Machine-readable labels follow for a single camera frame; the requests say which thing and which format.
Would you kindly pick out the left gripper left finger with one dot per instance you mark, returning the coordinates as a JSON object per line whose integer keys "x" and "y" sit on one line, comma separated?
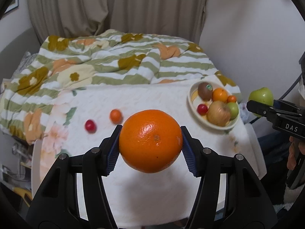
{"x": 55, "y": 204}

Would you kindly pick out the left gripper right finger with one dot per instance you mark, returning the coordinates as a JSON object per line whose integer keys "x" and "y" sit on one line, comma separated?
{"x": 246, "y": 202}

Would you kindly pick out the green apple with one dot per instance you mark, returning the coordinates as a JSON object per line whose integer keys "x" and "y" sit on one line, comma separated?
{"x": 234, "y": 110}
{"x": 263, "y": 95}

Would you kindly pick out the small mandarin back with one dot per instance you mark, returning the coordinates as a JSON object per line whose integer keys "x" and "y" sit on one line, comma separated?
{"x": 231, "y": 99}

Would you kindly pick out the small mandarin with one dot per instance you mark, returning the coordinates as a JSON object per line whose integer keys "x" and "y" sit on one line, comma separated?
{"x": 116, "y": 116}
{"x": 231, "y": 99}

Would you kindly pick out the large yellowish apple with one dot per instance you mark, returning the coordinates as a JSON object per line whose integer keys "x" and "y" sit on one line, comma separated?
{"x": 218, "y": 114}

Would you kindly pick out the large orange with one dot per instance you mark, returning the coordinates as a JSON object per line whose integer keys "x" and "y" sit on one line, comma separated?
{"x": 150, "y": 141}
{"x": 220, "y": 94}

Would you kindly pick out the red cherry tomato back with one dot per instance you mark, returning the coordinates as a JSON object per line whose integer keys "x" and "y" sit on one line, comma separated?
{"x": 202, "y": 109}

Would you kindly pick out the red cherry tomato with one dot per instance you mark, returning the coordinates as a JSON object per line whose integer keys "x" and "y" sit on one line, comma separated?
{"x": 202, "y": 109}
{"x": 90, "y": 126}

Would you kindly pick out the red cherry tomato front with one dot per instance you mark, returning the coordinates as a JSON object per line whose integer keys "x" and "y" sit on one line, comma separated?
{"x": 90, "y": 126}

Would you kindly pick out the brown kiwi with sticker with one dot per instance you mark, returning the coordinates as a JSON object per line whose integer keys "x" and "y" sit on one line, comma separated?
{"x": 205, "y": 91}

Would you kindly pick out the person right hand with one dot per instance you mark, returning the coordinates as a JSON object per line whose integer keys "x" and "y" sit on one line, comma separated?
{"x": 291, "y": 163}

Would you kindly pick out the white plastic bag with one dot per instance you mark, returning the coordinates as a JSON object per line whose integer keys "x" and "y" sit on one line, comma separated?
{"x": 244, "y": 113}

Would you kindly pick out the white floral table cloth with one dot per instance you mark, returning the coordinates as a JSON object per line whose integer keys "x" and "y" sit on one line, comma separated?
{"x": 141, "y": 190}

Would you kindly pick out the floral striped green blanket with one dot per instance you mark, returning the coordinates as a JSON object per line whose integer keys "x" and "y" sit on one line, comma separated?
{"x": 39, "y": 92}

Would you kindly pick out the beige curtain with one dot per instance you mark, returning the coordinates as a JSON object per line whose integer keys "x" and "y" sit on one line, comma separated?
{"x": 75, "y": 18}

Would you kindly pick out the framed city poster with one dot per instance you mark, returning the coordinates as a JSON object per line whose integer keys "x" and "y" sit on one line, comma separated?
{"x": 13, "y": 5}

